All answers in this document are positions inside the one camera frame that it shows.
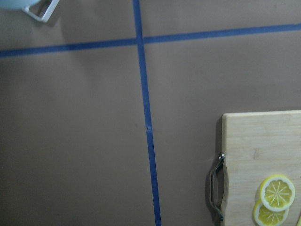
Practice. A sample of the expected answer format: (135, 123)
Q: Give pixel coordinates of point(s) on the bamboo cutting board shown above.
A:
(254, 146)

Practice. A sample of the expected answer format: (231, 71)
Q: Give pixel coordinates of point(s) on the front lemon slice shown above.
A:
(277, 193)

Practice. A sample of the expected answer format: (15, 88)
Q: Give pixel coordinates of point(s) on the rack of pastel cups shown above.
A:
(39, 10)

